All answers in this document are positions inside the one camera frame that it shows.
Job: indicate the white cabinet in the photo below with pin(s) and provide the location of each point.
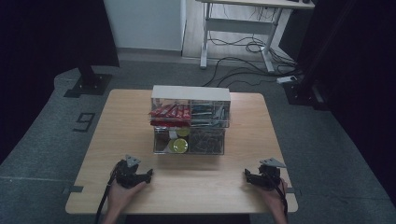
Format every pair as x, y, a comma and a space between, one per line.
143, 21

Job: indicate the black stand foot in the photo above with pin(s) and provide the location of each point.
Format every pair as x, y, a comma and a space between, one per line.
303, 93

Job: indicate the pile of red sachets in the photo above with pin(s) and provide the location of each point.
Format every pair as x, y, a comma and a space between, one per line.
169, 112

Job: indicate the yellow-green lidded cup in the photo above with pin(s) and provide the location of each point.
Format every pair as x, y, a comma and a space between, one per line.
183, 132
180, 145

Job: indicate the pile of dark sachets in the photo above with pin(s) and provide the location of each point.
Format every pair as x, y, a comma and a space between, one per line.
205, 113

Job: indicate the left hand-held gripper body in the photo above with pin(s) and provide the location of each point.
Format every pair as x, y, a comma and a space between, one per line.
127, 175

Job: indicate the pile of brown packets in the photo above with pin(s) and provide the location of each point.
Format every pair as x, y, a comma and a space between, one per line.
207, 141

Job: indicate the white power strip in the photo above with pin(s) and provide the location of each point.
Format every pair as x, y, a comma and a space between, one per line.
286, 79

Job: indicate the black curtain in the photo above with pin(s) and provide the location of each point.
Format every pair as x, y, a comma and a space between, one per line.
358, 62
46, 37

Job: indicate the black metal stand base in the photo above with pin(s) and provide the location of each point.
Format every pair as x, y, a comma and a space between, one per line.
90, 84

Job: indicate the clear acrylic drawer organizer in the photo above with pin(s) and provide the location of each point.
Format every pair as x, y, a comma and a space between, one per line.
190, 92

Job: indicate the white desk frame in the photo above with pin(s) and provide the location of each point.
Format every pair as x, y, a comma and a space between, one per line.
239, 25

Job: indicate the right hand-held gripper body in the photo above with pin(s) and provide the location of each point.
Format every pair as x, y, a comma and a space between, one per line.
270, 177

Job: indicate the person's left hand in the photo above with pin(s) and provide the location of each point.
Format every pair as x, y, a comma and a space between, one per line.
121, 197

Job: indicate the person's right hand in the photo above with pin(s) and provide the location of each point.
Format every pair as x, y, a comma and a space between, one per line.
278, 200

